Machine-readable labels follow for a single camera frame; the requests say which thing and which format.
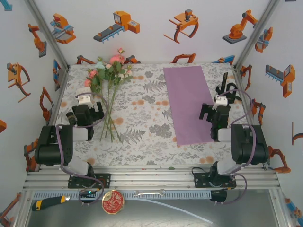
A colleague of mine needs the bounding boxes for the black ribbon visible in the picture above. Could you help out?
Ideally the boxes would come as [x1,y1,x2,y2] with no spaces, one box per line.
[215,72,239,105]

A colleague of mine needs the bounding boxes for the thin white plastic tube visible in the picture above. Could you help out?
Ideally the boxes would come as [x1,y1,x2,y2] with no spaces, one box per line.
[139,198,214,224]

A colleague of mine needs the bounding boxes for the red gold round tin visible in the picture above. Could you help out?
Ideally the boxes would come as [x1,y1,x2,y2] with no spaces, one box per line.
[101,190,125,215]

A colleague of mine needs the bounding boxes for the fake flower bouquet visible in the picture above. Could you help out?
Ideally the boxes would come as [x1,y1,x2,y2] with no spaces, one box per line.
[84,48,134,145]

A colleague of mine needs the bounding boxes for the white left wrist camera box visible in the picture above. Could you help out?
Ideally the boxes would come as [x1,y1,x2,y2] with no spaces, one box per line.
[76,93,96,106]

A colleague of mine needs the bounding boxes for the black cable holder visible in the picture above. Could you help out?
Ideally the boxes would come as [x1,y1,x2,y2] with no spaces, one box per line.
[209,190,228,205]

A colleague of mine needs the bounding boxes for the floral printed tablecloth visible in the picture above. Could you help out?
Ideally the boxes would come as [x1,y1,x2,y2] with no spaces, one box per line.
[56,62,251,166]

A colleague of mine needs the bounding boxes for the small dark bottle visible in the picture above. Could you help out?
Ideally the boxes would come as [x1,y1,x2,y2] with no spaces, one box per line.
[66,112,78,125]

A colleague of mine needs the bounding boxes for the yellow black utility knife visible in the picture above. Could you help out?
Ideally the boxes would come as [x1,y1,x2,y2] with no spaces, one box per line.
[32,195,71,212]

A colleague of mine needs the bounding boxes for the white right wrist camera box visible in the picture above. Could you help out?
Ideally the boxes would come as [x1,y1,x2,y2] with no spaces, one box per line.
[214,94,229,106]

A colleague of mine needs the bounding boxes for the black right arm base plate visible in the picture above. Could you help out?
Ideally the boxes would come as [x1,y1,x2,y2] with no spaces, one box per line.
[194,172,237,189]

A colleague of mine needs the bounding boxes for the aluminium frame post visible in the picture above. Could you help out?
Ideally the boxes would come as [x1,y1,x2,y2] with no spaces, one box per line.
[23,0,71,71]
[233,0,281,69]

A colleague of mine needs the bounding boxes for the grey slotted cable duct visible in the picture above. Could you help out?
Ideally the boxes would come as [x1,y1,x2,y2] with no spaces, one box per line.
[33,191,212,200]

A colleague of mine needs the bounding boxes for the purple wrapping paper sheet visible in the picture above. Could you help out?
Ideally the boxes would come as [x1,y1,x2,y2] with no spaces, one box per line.
[162,66,214,146]

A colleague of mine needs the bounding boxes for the aluminium table frame rails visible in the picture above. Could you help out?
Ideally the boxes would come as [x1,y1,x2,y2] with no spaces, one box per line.
[22,165,281,191]

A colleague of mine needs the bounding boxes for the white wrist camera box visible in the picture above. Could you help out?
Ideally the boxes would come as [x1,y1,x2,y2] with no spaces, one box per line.
[76,93,96,106]
[214,94,229,106]

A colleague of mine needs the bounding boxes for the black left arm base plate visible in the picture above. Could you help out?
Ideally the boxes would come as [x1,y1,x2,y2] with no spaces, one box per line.
[68,173,111,189]

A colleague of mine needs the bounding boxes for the silver wrench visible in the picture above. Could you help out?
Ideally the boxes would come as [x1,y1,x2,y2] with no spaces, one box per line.
[133,189,166,197]

